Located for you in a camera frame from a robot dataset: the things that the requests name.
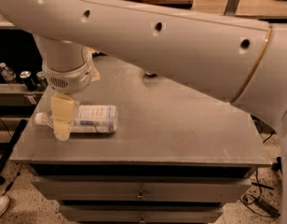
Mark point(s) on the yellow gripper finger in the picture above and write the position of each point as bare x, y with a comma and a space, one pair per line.
64, 108
95, 75

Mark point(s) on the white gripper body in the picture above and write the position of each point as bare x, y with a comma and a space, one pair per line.
68, 81

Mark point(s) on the blue label plastic water bottle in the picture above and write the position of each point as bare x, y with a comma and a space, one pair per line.
88, 119

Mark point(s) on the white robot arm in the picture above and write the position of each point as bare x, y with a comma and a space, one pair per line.
240, 61

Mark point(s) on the small water bottle on shelf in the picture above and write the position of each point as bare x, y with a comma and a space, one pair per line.
8, 74

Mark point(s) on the green can on shelf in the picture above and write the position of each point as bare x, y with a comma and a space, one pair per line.
42, 80

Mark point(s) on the dark can on shelf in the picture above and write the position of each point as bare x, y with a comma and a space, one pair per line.
28, 80

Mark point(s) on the gold soda can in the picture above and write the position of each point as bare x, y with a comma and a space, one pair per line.
149, 74

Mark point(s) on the black stand leg left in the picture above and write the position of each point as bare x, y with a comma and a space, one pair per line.
7, 148

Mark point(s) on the black stand leg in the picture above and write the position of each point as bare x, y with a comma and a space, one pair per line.
7, 148
276, 166

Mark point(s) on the grey drawer cabinet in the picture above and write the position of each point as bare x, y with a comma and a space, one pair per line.
176, 157

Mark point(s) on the white shoe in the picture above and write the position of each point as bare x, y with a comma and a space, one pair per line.
4, 204

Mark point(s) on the black stand leg right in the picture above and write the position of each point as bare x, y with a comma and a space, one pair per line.
276, 166

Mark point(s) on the metal bracket right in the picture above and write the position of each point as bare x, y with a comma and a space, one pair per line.
231, 7

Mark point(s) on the black power adapter with cable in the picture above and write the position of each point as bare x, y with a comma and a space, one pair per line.
249, 200

